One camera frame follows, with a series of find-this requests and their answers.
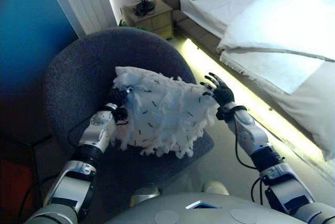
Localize white fringed cushion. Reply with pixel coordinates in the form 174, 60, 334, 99
111, 66, 219, 160

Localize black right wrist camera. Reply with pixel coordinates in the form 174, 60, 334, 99
216, 105, 247, 121

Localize silver robot torso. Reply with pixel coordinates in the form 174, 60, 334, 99
104, 192, 299, 224

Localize beige upholstered bed frame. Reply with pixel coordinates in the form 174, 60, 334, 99
157, 0, 335, 180

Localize grey fabric tub armchair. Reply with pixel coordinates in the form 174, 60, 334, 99
43, 27, 215, 191

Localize white ribbed radiator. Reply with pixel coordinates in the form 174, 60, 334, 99
43, 0, 118, 38

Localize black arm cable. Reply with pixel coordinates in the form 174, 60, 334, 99
68, 116, 92, 145
234, 126, 264, 205

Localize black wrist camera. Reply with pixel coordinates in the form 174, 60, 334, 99
216, 105, 247, 121
100, 105, 129, 126

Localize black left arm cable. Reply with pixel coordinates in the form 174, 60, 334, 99
68, 116, 92, 145

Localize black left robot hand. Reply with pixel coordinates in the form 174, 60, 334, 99
107, 85, 134, 108

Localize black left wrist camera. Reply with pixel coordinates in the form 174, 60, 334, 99
100, 105, 129, 126

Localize silver right robot leg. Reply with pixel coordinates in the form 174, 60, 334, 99
203, 181, 230, 196

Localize white duvet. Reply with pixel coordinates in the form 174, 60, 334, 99
217, 0, 335, 61

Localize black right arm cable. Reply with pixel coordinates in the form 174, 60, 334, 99
234, 126, 264, 205

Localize silver robot leg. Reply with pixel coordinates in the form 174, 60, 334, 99
203, 181, 230, 196
129, 184, 160, 205

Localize white mattress sheet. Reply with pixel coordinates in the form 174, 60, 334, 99
180, 0, 236, 32

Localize silver left robot leg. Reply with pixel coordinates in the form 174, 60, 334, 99
129, 184, 160, 205

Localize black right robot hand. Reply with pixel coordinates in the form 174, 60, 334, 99
200, 72, 236, 108

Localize green plant leaves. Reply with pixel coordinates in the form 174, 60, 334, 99
119, 19, 147, 30

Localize light wooden nightstand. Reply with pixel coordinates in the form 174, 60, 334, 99
122, 0, 174, 40

